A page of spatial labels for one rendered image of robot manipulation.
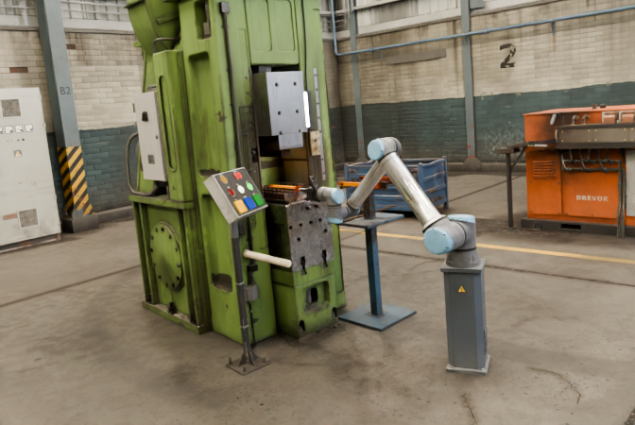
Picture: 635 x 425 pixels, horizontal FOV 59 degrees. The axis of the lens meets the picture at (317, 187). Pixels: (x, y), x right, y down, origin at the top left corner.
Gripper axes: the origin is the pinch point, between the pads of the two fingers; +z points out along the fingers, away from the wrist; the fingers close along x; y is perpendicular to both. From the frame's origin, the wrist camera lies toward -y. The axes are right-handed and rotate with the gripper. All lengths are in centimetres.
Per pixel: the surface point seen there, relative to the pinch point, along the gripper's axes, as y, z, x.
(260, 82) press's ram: -70, 12, -18
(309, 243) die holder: 37.1, -4.0, 0.5
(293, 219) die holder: 18.7, -3.5, -11.3
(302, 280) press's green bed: 60, -4, -8
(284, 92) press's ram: -63, 5, -4
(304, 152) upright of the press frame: -20.4, 20.9, 22.8
